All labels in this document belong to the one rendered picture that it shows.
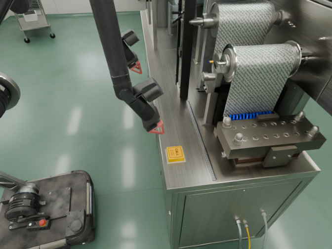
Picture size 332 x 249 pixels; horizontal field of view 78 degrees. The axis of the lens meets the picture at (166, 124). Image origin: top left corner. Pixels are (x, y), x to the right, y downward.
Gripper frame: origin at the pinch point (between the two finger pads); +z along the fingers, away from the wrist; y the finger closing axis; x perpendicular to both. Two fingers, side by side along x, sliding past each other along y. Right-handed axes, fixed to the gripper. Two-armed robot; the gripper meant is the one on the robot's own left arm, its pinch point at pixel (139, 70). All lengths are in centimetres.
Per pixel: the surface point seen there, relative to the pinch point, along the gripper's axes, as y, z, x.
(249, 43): -26, 6, -53
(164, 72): 19.5, 22.6, -10.0
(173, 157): -57, 12, 3
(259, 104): -50, 20, -41
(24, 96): 162, 23, 172
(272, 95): -50, 18, -47
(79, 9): 527, 41, 109
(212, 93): -39.3, 9.0, -26.3
